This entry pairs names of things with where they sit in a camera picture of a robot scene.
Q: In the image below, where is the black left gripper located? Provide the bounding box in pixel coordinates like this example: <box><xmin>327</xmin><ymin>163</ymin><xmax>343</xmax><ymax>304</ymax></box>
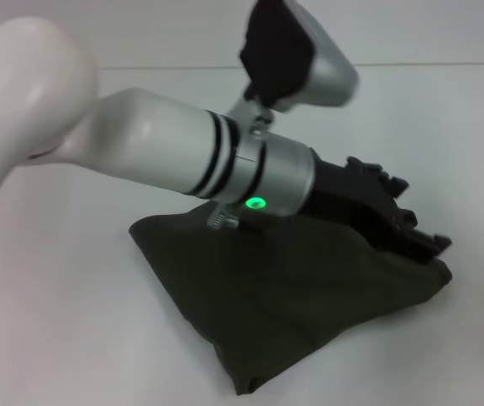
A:
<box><xmin>299</xmin><ymin>154</ymin><xmax>454</xmax><ymax>261</ymax></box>

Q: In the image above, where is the dark green t-shirt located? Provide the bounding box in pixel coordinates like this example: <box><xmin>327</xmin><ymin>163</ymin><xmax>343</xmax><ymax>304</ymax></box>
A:
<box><xmin>128</xmin><ymin>202</ymin><xmax>454</xmax><ymax>385</ymax></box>

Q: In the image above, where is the silver cable connector plug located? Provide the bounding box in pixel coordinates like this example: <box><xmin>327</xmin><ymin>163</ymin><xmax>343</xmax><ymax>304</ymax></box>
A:
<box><xmin>206</xmin><ymin>210</ymin><xmax>240</xmax><ymax>232</ymax></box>

